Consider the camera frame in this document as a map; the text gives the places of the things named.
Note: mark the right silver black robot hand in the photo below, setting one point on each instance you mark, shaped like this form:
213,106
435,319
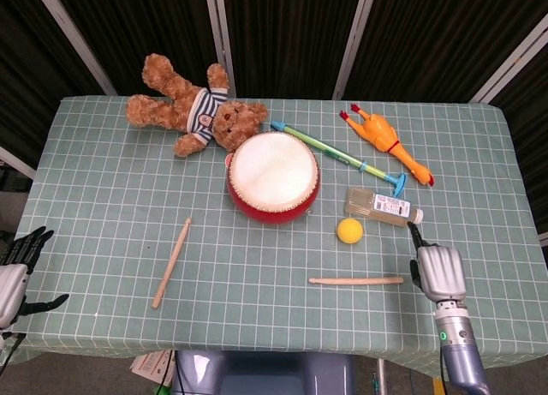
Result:
441,273

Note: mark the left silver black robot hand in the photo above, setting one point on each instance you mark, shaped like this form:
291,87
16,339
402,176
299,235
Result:
9,283

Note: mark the wooden drumstick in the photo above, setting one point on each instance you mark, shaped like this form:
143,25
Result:
355,280
172,263

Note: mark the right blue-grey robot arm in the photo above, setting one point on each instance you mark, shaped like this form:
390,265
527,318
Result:
460,348

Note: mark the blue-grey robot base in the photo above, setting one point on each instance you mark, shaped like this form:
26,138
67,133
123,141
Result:
261,372

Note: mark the red drum white skin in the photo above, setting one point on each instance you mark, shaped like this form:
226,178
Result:
273,176

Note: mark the clear plastic bottle white cap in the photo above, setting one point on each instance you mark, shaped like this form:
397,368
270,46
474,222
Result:
381,205

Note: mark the yellow foam ball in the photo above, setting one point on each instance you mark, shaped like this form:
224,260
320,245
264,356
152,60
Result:
349,230

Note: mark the green checkered tablecloth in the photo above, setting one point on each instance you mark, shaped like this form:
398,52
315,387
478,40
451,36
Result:
107,219

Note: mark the metal table leg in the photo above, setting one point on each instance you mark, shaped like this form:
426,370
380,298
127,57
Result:
382,376

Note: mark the yellow rubber chicken toy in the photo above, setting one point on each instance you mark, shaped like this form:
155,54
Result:
385,140

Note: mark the green blue toy water pump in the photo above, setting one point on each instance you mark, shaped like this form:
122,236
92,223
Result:
338,155

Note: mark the white printed paper sheet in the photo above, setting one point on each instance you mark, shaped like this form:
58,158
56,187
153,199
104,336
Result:
150,364

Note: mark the brown teddy bear striped shirt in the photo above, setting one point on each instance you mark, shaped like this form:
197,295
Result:
201,112

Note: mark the white partition frame post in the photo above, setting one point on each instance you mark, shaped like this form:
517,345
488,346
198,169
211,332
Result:
15,161
73,35
509,65
221,39
353,39

